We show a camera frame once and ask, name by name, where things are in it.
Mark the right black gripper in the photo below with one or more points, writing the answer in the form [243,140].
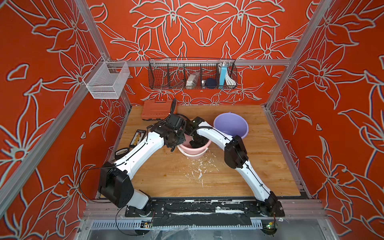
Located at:
[204,142]

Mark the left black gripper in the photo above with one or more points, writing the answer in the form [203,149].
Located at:
[181,133]

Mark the pink plastic bucket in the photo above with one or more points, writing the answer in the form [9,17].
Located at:
[193,152]

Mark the purple plastic bucket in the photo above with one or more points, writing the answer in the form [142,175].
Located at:
[232,124]

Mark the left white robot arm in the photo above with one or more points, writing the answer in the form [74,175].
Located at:
[116,179]

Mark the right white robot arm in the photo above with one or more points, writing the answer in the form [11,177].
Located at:
[236,157]

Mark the black snack packet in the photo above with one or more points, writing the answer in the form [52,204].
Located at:
[137,138]

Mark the red plastic tool case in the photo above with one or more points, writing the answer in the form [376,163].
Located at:
[158,109]

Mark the dark blue round object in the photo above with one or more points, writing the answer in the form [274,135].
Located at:
[210,83]

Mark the grey wrapped package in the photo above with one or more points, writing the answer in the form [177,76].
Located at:
[192,81]

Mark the black wire wall basket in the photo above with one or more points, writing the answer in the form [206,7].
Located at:
[172,73]

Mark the white mesh wall basket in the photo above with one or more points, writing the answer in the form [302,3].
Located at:
[107,83]

